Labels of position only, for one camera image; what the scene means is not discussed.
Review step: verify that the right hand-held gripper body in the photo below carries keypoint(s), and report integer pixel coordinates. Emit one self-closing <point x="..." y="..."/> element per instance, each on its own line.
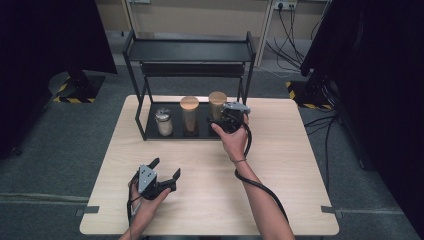
<point x="233" y="116"/>

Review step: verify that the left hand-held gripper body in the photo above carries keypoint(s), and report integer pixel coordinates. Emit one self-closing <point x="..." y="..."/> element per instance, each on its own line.
<point x="147" y="181"/>

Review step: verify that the glass jar with bamboo lid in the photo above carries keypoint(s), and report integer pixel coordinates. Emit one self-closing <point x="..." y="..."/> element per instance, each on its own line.
<point x="217" y="97"/>
<point x="189" y="102"/>

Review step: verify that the glass jar with metal lid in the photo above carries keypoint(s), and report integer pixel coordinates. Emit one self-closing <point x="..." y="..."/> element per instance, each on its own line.
<point x="163" y="115"/>

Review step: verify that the black metal two-tier rack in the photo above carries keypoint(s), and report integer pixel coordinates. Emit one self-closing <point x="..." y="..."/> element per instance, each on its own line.
<point x="193" y="53"/>

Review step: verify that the person's right hand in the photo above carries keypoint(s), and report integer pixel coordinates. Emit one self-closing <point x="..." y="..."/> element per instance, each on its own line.
<point x="236" y="143"/>

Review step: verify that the person's left hand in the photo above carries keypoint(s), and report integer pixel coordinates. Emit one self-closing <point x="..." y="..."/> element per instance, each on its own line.
<point x="145" y="210"/>

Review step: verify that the thin wrist band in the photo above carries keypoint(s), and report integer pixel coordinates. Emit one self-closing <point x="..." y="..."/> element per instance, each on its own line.
<point x="239" y="161"/>

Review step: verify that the stand base with hazard tape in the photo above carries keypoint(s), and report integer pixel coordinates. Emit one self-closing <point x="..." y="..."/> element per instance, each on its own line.
<point x="300" y="95"/>
<point x="90" y="88"/>

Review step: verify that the white power strip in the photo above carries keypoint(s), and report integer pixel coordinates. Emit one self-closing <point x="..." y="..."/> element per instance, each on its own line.
<point x="285" y="4"/>

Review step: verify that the dark curtain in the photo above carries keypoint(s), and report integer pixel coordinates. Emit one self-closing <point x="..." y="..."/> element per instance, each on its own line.
<point x="383" y="83"/>

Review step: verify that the grey table bracket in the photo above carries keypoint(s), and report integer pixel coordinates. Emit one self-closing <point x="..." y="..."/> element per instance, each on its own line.
<point x="331" y="210"/>
<point x="88" y="210"/>

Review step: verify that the white post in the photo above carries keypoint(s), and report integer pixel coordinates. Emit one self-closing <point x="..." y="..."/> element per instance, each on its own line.
<point x="265" y="33"/>

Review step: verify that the black metal frame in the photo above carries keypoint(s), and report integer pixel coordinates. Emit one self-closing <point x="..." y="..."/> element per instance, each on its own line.
<point x="40" y="40"/>

